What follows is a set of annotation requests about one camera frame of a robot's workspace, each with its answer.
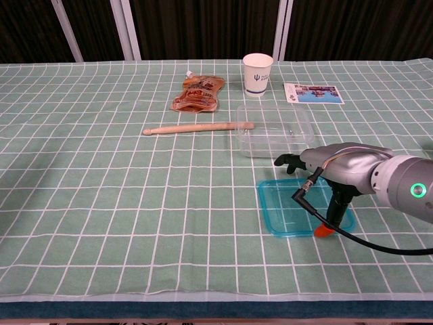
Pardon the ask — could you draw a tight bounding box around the white paper cup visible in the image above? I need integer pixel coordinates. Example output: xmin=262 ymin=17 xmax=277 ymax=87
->
xmin=242 ymin=53 xmax=274 ymax=98

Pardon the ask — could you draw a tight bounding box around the green checkered tablecloth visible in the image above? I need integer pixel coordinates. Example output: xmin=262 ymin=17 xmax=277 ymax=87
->
xmin=0 ymin=59 xmax=433 ymax=304

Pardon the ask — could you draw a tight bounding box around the clear plastic container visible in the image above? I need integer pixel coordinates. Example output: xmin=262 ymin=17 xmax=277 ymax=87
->
xmin=235 ymin=103 xmax=316 ymax=159

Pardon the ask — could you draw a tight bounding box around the blue plastic lid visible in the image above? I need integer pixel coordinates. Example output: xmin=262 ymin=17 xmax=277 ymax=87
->
xmin=256 ymin=178 xmax=357 ymax=240

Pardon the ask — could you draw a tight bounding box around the blue photo card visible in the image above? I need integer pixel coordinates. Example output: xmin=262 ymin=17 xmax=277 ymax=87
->
xmin=283 ymin=83 xmax=345 ymax=105

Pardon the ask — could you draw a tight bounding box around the wooden stick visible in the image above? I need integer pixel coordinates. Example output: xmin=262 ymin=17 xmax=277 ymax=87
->
xmin=142 ymin=122 xmax=255 ymax=137

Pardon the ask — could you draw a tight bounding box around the black cable with elbow plug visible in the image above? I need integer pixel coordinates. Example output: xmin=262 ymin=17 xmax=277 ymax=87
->
xmin=291 ymin=165 xmax=433 ymax=255

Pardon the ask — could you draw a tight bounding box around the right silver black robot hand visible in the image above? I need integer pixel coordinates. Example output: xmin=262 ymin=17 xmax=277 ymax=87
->
xmin=273 ymin=142 xmax=395 ymax=239

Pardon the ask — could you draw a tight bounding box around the black pleated curtain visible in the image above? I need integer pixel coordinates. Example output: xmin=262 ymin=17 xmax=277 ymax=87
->
xmin=0 ymin=0 xmax=433 ymax=64

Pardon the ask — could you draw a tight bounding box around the thin white frame post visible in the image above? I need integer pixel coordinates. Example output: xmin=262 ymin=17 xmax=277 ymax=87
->
xmin=50 ymin=0 xmax=84 ymax=63

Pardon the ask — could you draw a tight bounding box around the brown sauce pouch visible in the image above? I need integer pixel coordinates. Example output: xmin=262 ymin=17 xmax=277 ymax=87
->
xmin=170 ymin=70 xmax=226 ymax=113

